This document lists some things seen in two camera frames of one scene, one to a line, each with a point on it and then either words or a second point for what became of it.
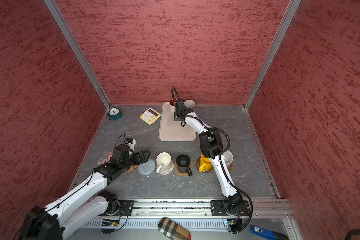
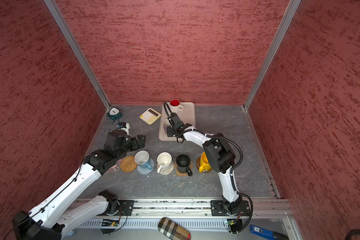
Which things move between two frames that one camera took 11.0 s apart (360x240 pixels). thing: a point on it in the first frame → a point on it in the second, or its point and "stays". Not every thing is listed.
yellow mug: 205,163 stays
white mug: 163,159 stays
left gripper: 144,158 → 141,142
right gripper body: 177,116 → 172,131
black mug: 183,163 stays
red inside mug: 172,105 stays
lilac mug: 189,103 → 166,123
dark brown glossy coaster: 198,165 stays
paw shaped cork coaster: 180,174 stays
